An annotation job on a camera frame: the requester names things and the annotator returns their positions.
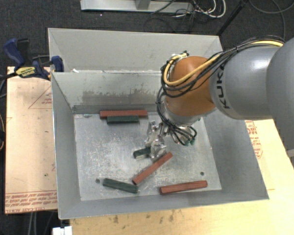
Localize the dark green flat block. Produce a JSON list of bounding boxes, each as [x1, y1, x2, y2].
[[106, 116, 140, 125], [102, 178, 139, 194], [133, 147, 152, 160]]

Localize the red-brown flat block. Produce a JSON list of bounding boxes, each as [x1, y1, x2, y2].
[[99, 110, 148, 119], [159, 180, 208, 195], [132, 152, 173, 186]]

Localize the grey metal bin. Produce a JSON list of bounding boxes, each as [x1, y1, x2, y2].
[[48, 27, 270, 220]]

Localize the brown cardboard board, red print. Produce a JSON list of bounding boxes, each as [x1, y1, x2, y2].
[[4, 66, 263, 214]]

